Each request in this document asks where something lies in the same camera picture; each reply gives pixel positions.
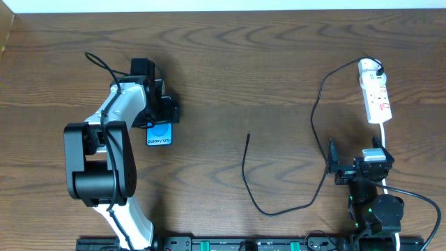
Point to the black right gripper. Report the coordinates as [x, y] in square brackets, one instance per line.
[349, 170]

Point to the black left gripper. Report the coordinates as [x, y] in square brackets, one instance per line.
[168, 113]

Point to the blue Galaxy smartphone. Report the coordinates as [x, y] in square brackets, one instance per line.
[159, 135]

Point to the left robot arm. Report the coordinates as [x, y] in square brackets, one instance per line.
[100, 165]

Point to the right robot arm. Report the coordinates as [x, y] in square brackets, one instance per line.
[378, 216]

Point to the white USB charger adapter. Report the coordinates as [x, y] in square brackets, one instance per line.
[371, 73]

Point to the white power strip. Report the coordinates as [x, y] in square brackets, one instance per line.
[377, 104]

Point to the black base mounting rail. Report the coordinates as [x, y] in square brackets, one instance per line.
[317, 243]

